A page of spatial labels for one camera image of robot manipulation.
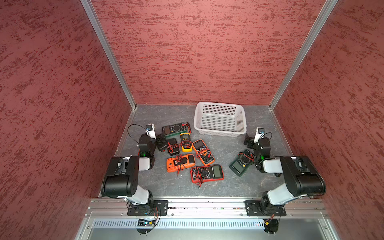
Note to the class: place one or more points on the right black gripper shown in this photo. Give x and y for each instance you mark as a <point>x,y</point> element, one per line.
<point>250,140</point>

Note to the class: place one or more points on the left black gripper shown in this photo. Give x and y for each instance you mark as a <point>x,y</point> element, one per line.
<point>159,142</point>

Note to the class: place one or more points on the yellow multimeter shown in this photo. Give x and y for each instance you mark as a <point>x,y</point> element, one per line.
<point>186,143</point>

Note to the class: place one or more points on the dark green multimeter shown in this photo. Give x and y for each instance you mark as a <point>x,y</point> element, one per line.
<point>242,162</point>
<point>176,129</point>

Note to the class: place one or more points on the orange Victor multimeter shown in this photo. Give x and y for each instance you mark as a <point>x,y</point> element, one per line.
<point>203,153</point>

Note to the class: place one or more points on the red multimeter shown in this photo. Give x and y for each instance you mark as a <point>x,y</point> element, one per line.
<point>202,174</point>

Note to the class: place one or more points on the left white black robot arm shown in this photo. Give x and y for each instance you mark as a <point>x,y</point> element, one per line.
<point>122,175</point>

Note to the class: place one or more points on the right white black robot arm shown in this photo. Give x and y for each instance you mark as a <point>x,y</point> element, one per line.
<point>301,178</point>

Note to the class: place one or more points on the dark green multimeter top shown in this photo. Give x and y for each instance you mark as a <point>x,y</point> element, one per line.
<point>176,129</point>

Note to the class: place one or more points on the small black multimeter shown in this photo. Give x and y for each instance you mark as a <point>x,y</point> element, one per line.
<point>173,147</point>

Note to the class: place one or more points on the orange multimeter lying sideways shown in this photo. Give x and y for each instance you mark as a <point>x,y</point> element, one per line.
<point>180,162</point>

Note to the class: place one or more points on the white plastic basket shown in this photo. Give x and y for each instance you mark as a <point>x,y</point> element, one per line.
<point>219,119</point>

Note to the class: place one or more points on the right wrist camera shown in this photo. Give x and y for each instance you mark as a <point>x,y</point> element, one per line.
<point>259,134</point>

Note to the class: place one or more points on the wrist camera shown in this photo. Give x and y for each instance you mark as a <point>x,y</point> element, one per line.
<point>259,134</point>
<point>150,130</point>

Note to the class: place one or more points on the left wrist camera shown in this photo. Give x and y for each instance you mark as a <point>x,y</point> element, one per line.
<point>150,130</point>

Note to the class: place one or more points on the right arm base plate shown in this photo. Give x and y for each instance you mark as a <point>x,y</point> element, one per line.
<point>264,209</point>

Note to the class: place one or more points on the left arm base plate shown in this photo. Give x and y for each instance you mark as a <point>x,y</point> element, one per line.
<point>153,208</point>

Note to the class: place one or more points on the aluminium front rail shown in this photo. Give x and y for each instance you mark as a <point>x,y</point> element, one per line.
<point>199,207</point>

